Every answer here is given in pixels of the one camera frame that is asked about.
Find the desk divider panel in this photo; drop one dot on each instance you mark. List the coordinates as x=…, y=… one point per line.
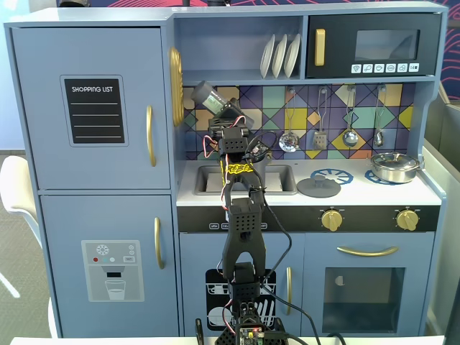
x=445, y=179

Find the colourful tiled backsplash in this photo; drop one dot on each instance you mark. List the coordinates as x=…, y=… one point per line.
x=395, y=97

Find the blue oven door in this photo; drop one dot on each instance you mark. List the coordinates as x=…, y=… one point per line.
x=316, y=258

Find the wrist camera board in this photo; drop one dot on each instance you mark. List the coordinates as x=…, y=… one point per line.
x=259, y=148

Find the blue fridge door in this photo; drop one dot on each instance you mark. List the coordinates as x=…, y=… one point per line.
x=43, y=143

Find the metal ladle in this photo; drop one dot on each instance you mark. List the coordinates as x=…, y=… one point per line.
x=350, y=138

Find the gold ribbed toy phone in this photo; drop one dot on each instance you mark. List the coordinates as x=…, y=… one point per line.
x=176, y=86

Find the blue freezer door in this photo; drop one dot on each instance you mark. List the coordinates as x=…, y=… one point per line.
x=72, y=223

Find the steel pot with lid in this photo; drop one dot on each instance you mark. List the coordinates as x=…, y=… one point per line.
x=395, y=170

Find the black shopping list board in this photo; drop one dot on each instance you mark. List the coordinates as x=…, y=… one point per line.
x=94, y=108

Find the robot arm base mount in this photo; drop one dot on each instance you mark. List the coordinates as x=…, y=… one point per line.
x=224, y=338

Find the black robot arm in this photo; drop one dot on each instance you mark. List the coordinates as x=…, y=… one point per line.
x=244, y=223

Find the gray pot lid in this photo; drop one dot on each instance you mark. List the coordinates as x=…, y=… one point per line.
x=318, y=188

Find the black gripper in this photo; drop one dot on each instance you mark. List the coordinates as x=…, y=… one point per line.
x=226, y=116

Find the gray toy sink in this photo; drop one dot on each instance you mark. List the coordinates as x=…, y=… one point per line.
x=284, y=179

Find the black stove control panel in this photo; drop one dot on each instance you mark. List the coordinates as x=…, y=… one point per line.
x=294, y=217

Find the metal slotted spatula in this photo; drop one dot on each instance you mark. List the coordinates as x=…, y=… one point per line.
x=319, y=140

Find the metal skimmer utensil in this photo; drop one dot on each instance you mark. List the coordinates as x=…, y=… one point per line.
x=288, y=141

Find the black table clamp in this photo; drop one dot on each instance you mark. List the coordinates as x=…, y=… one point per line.
x=198, y=330

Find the blue wooden toy kitchen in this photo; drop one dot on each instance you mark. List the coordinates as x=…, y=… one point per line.
x=108, y=16

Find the white chair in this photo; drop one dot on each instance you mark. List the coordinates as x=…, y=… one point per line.
x=14, y=187

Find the robot controller board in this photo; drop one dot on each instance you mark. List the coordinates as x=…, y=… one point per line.
x=251, y=334

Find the black microwave door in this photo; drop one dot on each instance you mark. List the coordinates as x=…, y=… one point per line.
x=341, y=43

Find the gold stove knob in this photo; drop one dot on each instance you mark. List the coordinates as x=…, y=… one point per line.
x=407, y=220
x=331, y=220

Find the metal spoon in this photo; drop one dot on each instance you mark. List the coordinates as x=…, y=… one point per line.
x=378, y=138

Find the blue dishwasher door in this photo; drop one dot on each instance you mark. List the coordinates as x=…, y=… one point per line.
x=194, y=251

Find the white toy plate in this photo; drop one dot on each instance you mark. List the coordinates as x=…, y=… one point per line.
x=266, y=57
x=293, y=54
x=279, y=57

